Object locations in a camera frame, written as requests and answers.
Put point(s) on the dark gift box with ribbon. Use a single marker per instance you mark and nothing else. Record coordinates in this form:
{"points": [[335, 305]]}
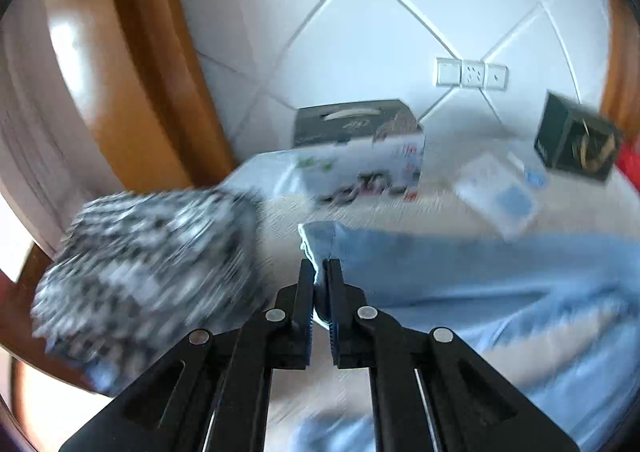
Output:
{"points": [[576, 140]]}

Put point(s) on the light blue trousers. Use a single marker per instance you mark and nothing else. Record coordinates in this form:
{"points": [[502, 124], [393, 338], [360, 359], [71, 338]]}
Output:
{"points": [[557, 314]]}

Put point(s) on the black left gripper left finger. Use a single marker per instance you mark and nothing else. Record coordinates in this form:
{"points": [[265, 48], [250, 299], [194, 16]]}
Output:
{"points": [[209, 392]]}

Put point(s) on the white lace tablecloth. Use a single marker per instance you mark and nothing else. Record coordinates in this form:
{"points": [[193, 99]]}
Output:
{"points": [[567, 204]]}

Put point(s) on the white wall socket panel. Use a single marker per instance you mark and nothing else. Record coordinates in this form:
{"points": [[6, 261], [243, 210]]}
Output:
{"points": [[468, 74]]}

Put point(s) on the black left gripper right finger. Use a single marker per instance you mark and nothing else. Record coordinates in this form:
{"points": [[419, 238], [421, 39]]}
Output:
{"points": [[430, 391]]}

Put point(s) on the black white checkered clothes pile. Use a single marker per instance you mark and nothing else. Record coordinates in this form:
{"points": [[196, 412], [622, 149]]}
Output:
{"points": [[136, 273]]}

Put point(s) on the printed product cardboard box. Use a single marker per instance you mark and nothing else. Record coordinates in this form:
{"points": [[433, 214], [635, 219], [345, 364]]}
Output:
{"points": [[344, 151]]}

